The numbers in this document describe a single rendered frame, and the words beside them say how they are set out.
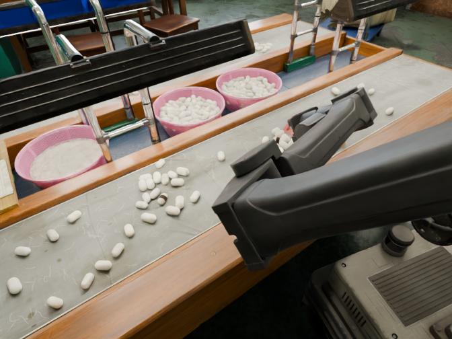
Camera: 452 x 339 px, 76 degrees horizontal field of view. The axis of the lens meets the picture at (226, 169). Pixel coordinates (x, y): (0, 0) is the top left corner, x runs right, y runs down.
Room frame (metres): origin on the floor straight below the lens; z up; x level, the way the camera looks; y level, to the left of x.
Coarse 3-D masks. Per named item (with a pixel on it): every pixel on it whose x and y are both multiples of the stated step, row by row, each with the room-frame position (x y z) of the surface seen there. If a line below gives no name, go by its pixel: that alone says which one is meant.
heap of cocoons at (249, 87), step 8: (232, 80) 1.17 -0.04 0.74; (240, 80) 1.18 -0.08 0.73; (248, 80) 1.17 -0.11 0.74; (256, 80) 1.18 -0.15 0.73; (264, 80) 1.15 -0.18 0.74; (224, 88) 1.09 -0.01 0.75; (232, 88) 1.10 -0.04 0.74; (240, 88) 1.10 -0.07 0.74; (248, 88) 1.10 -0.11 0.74; (256, 88) 1.09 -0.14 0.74; (264, 88) 1.12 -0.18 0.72; (272, 88) 1.10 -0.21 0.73; (240, 96) 1.03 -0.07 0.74; (248, 96) 1.03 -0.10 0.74; (256, 96) 1.03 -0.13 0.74
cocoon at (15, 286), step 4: (8, 280) 0.29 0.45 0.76; (12, 280) 0.28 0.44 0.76; (16, 280) 0.29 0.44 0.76; (8, 284) 0.28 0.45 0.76; (12, 284) 0.28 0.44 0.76; (16, 284) 0.28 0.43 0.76; (20, 284) 0.28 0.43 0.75; (8, 288) 0.27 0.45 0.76; (12, 288) 0.27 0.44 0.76; (16, 288) 0.27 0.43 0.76; (20, 288) 0.27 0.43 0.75; (12, 292) 0.26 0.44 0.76; (16, 292) 0.26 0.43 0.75
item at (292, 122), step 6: (312, 108) 0.66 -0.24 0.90; (300, 114) 0.63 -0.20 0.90; (306, 114) 0.62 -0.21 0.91; (312, 114) 0.60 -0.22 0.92; (288, 120) 0.62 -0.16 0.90; (294, 120) 0.62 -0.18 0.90; (300, 120) 0.62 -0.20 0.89; (294, 126) 0.60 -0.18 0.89; (294, 132) 0.60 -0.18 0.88; (294, 138) 0.59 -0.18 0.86
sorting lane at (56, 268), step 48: (384, 96) 0.99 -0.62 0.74; (432, 96) 0.97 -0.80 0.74; (240, 144) 0.73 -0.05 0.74; (96, 192) 0.54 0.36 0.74; (144, 192) 0.53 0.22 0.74; (192, 192) 0.53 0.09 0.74; (0, 240) 0.40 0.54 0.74; (48, 240) 0.39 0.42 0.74; (96, 240) 0.39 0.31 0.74; (144, 240) 0.38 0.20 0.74; (0, 288) 0.28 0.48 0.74; (48, 288) 0.28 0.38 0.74; (96, 288) 0.27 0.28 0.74; (0, 336) 0.19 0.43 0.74
